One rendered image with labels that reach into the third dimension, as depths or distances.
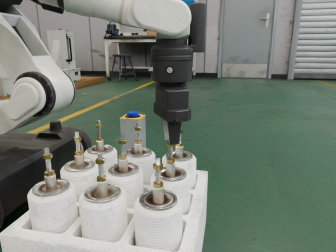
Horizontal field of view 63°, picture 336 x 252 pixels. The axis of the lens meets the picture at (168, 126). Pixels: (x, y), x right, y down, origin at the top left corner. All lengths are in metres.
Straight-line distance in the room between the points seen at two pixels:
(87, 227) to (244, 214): 0.58
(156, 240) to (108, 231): 0.10
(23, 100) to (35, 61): 0.12
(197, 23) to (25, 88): 0.56
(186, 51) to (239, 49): 5.02
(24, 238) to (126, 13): 0.48
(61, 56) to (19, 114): 3.39
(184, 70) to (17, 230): 0.47
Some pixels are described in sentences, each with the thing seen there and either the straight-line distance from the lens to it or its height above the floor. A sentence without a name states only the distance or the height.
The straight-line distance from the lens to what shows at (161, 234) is 0.54.
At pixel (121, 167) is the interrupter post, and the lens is 0.68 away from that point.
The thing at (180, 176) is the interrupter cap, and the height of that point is 0.25.
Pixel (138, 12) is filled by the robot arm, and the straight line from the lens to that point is 0.54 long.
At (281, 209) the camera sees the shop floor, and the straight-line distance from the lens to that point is 1.07.
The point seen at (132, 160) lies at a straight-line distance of 0.76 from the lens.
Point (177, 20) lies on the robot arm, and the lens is 0.54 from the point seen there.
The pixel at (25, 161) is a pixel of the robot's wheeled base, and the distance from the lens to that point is 1.01.
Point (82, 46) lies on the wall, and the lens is 6.38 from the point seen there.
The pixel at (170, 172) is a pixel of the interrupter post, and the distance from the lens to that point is 0.65.
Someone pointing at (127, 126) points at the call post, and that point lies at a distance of 0.93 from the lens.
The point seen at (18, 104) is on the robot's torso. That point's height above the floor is 0.37.
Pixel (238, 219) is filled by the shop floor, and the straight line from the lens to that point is 0.98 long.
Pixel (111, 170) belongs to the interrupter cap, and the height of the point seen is 0.25.
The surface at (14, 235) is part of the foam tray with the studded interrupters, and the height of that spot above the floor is 0.18.
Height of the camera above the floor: 0.54
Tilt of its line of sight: 16 degrees down
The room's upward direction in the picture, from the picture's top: straight up
